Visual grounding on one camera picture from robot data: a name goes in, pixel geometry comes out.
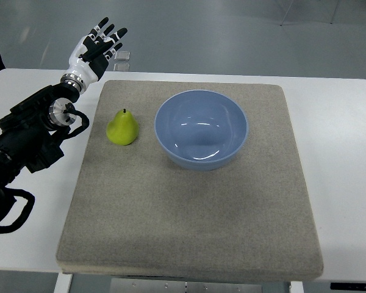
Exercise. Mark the green pear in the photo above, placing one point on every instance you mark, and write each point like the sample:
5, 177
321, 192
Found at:
123, 129

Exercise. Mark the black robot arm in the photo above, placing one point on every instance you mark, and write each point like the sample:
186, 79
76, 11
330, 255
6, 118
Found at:
32, 134

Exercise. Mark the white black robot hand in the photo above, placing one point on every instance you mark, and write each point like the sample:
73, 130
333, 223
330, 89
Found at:
91, 56

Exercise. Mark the floor outlet plate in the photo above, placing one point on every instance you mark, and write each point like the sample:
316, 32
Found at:
121, 67
122, 55

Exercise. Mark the upper floor outlet plate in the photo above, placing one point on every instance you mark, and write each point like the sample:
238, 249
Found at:
122, 55

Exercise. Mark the grey felt mat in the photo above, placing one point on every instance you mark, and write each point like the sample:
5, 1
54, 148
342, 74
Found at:
134, 212

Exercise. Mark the metal table frame bar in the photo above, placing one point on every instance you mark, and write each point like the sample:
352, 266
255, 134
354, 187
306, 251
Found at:
137, 285

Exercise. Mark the blue ceramic bowl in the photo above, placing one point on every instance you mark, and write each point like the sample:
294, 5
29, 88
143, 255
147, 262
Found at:
201, 130

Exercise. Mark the lower floor outlet plate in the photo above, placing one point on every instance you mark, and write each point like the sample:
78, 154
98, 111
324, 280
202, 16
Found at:
121, 67

